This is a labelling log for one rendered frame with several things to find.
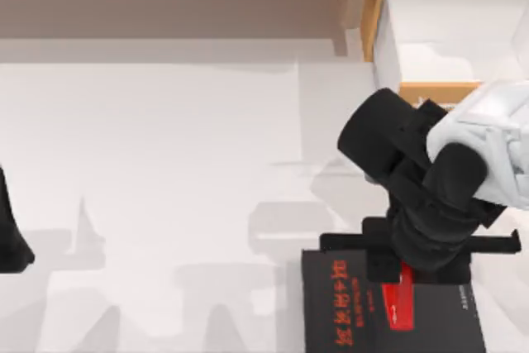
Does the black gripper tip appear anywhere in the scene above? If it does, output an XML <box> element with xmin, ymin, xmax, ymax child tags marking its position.
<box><xmin>0</xmin><ymin>166</ymin><xmax>36</xmax><ymax>275</ymax></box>

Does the black book with red lettering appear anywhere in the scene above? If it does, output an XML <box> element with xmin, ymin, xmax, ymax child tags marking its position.
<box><xmin>300</xmin><ymin>248</ymin><xmax>488</xmax><ymax>353</ymax></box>

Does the pale grey rounded box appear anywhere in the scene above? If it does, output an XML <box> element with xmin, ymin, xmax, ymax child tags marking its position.
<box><xmin>425</xmin><ymin>79</ymin><xmax>529</xmax><ymax>209</ymax></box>

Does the wooden open shelf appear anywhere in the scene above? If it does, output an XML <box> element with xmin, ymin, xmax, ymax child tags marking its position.
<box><xmin>0</xmin><ymin>0</ymin><xmax>351</xmax><ymax>57</ymax></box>

